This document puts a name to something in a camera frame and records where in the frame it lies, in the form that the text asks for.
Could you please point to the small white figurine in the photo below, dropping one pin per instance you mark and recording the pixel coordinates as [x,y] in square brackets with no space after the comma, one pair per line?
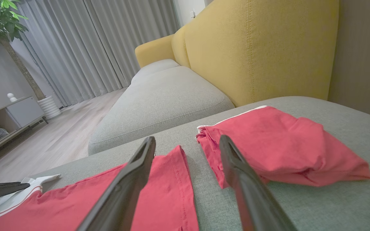
[11,96]

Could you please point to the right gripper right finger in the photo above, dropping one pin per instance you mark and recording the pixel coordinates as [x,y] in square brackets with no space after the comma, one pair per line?
[252,205]

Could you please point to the large grey sofa seat cushion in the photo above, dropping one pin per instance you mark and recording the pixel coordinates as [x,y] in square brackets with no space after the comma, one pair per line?
[332,208]

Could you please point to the grey low media cabinet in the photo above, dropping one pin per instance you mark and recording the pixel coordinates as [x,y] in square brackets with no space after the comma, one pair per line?
[24,110]

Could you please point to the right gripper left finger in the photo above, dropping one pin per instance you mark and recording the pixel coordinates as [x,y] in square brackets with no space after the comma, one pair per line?
[120,199]

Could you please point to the red jersey with white sleeves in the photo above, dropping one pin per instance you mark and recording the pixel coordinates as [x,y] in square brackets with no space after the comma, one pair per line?
[165,199]

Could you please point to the grey pleated curtain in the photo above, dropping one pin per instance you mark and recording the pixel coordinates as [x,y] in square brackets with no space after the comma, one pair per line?
[92,48]

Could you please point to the red shorts with white stripe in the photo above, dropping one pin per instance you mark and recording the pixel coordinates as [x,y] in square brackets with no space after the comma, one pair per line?
[284,147]

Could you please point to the white ribbed plant pot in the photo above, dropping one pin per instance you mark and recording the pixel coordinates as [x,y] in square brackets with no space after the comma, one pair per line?
[50,107]

